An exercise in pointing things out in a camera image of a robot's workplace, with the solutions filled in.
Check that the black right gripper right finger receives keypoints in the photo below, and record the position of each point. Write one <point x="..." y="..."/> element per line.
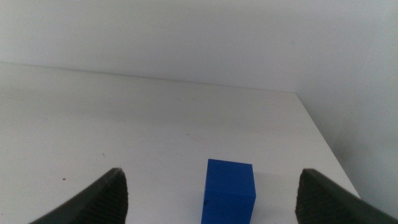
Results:
<point x="323" y="205"/>

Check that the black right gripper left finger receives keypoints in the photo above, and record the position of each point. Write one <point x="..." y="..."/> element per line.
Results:
<point x="102" y="202"/>

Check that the blue cube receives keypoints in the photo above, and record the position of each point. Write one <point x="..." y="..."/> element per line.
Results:
<point x="228" y="193"/>

